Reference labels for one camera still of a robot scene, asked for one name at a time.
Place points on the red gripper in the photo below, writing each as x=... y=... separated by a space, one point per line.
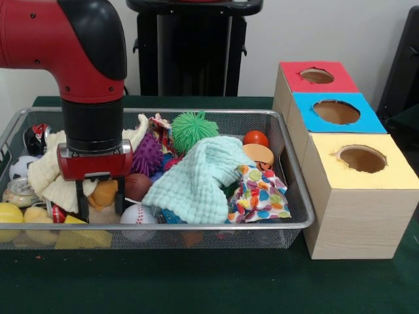
x=95 y=163

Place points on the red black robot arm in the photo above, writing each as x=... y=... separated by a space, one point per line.
x=32 y=32

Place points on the silver mesh bin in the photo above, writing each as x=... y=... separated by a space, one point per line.
x=229 y=237

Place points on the wooden box with three holes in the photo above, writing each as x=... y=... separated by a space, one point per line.
x=360 y=222

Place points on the brown toy football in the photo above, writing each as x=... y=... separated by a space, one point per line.
x=139 y=186

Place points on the white baseball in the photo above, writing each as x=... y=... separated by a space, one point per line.
x=139 y=214

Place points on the purple spiky ball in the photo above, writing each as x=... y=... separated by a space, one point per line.
x=149 y=155

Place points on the cream waffle cloth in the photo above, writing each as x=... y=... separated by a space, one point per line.
x=42 y=170

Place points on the small soccer ball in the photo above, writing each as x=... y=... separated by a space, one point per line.
x=21 y=167

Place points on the mint green waffle cloth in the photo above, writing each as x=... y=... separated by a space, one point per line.
x=190 y=186

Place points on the yellow ball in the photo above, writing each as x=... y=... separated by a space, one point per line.
x=10 y=212

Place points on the green puffer ball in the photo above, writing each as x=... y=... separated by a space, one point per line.
x=193 y=129

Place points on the dark green table cloth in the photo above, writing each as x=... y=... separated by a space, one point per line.
x=406 y=124
x=196 y=281

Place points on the colourful dotted cloth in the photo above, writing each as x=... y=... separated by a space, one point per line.
x=258 y=196

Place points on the black upright panel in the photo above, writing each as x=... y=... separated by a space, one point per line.
x=402 y=65

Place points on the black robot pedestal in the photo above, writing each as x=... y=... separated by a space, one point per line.
x=183 y=65

